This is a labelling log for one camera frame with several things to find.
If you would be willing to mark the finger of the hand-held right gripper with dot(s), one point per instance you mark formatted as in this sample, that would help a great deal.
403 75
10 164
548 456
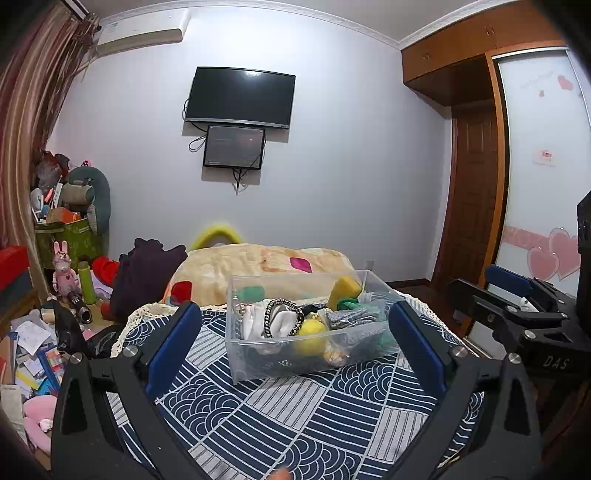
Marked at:
494 311
512 279

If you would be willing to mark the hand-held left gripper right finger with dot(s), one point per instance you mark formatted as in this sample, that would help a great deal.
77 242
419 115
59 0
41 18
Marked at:
418 348

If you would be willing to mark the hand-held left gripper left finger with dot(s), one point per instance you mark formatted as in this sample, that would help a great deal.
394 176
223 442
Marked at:
171 341

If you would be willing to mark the silver glitter pouch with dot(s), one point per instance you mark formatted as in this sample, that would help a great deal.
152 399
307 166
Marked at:
353 317

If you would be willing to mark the floral fabric piece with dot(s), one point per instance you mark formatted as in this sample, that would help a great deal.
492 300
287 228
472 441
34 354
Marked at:
334 354

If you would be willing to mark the yellow sponge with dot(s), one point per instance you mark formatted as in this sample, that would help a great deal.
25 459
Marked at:
345 290

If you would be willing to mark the yellow plush doll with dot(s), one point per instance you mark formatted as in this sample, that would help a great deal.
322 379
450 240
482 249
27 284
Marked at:
311 330

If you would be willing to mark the clear plastic storage box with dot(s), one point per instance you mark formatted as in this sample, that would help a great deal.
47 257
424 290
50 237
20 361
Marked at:
277 364

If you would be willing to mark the pink heart stickers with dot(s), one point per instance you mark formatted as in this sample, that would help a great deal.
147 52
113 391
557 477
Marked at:
556 254

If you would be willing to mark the dark purple clothing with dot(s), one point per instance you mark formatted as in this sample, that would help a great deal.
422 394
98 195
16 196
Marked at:
143 277

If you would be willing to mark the brown wooden door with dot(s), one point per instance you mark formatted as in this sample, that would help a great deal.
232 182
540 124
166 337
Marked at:
471 198

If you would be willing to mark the black flashlight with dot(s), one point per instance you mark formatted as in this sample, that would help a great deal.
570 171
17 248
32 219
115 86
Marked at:
81 307

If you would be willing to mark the red cloth item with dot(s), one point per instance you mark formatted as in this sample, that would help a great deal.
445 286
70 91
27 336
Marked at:
105 270

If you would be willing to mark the green bottle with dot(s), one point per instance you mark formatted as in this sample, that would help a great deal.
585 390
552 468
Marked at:
87 284

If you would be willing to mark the yellow printed blanket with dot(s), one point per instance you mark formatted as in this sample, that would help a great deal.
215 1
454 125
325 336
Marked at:
240 263

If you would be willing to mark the pink rabbit figure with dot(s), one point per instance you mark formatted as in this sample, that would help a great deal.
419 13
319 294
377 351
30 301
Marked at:
64 272

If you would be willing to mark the pile of papers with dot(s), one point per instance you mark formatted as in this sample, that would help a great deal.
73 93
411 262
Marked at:
32 350

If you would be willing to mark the green storage box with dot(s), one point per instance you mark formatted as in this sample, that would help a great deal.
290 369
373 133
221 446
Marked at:
76 240

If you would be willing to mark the blue wave patterned tablecloth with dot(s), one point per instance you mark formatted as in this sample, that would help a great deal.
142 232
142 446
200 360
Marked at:
286 424

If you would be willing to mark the pink plush toy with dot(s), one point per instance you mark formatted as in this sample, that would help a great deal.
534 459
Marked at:
39 415

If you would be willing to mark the grey-green plush toy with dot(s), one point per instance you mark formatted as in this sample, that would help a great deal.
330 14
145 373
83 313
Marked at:
99 194

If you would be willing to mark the red box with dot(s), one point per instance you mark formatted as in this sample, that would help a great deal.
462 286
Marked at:
13 263

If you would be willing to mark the pile of toys and boxes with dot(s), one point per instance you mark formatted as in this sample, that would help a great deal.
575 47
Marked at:
48 184

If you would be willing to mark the wooden wardrobe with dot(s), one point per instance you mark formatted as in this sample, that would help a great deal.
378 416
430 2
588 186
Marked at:
443 60

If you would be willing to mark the brown striped curtain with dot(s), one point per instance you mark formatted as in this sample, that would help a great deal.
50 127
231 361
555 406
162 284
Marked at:
27 106

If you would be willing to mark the white air conditioner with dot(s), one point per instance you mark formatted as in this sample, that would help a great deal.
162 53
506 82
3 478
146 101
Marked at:
138 39

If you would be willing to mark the small wall-mounted monitor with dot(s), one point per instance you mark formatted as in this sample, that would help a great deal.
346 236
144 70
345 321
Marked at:
234 146

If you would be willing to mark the wall-mounted black television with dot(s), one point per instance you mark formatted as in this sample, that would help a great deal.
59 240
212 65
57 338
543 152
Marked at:
240 96

